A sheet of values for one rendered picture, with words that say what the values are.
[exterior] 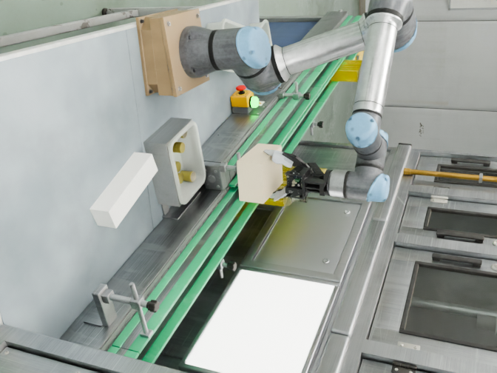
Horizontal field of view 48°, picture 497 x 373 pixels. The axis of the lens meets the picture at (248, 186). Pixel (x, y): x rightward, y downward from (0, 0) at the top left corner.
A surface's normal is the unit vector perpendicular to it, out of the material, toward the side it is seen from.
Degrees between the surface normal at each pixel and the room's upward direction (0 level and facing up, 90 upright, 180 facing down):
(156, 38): 90
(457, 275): 90
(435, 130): 90
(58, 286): 0
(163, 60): 90
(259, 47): 10
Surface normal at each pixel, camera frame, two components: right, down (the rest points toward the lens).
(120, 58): 0.92, 0.11
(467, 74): -0.37, 0.52
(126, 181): -0.18, -0.75
